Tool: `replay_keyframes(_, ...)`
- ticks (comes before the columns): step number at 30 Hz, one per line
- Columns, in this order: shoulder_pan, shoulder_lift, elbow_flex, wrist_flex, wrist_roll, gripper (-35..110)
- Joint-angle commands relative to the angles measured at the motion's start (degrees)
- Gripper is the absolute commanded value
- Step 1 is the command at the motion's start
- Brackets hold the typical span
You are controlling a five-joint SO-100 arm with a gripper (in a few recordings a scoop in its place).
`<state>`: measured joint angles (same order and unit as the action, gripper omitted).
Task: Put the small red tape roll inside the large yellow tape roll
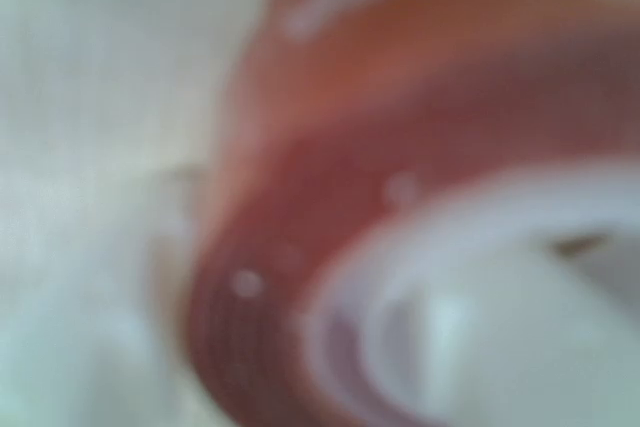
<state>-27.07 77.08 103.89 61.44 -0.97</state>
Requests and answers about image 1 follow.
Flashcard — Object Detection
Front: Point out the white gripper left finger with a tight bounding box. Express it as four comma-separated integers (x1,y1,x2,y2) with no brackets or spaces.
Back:
49,166,201,427

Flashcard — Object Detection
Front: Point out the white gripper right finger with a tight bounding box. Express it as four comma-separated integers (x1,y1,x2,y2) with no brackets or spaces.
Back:
424,236,640,427

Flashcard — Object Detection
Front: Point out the small red tape roll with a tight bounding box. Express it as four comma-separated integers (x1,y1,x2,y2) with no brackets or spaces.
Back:
184,0,640,427

